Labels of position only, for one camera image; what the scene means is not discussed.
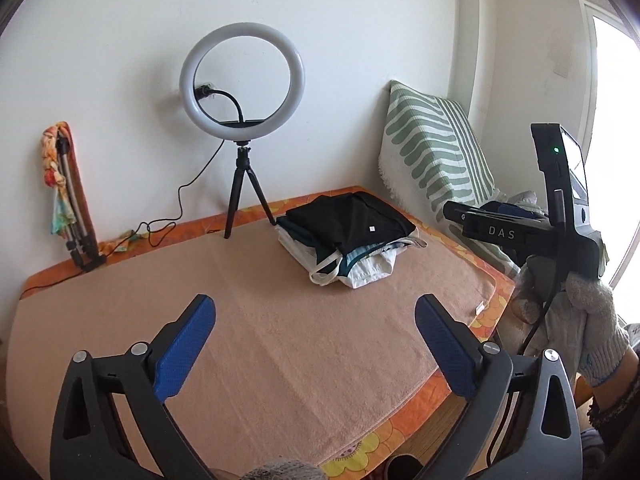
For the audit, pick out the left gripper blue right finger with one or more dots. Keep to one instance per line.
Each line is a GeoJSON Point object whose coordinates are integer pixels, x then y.
{"type": "Point", "coordinates": [520, 419]}

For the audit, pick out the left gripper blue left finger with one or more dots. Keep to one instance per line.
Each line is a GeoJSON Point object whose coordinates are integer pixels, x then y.
{"type": "Point", "coordinates": [88, 440]}

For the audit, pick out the black t-shirt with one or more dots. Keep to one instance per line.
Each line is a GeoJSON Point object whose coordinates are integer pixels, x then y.
{"type": "Point", "coordinates": [351, 220]}

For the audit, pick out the right forearm dark sleeve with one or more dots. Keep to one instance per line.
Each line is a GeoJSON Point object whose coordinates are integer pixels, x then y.
{"type": "Point", "coordinates": [614, 417]}

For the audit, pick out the stack of folded clothes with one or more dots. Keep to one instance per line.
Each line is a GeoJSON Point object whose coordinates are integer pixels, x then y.
{"type": "Point", "coordinates": [363, 266]}

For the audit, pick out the white gloved right hand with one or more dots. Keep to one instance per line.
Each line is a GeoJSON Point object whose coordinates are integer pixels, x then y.
{"type": "Point", "coordinates": [579, 321]}

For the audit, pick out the green white striped cushion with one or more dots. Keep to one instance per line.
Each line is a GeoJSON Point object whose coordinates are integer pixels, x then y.
{"type": "Point", "coordinates": [429, 156]}

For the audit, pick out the orange floral bedsheet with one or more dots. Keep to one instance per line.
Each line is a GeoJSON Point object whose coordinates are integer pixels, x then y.
{"type": "Point", "coordinates": [425, 409]}

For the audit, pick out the folded silver tripod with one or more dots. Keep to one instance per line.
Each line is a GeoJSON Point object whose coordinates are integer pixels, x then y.
{"type": "Point", "coordinates": [81, 242]}

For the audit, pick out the peach towel blanket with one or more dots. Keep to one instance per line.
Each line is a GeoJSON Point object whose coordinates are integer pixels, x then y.
{"type": "Point", "coordinates": [275, 329]}

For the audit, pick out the colourful braided scarf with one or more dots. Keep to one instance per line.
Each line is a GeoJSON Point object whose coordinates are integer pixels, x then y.
{"type": "Point", "coordinates": [63, 215]}

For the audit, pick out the black mini tripod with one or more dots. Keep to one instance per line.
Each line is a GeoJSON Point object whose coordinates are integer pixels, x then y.
{"type": "Point", "coordinates": [243, 169]}

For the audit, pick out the black camera module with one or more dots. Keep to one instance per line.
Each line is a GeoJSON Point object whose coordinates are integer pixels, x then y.
{"type": "Point", "coordinates": [559, 158]}

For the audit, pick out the white ring light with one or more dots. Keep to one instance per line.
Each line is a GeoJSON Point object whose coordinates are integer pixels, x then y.
{"type": "Point", "coordinates": [244, 132]}

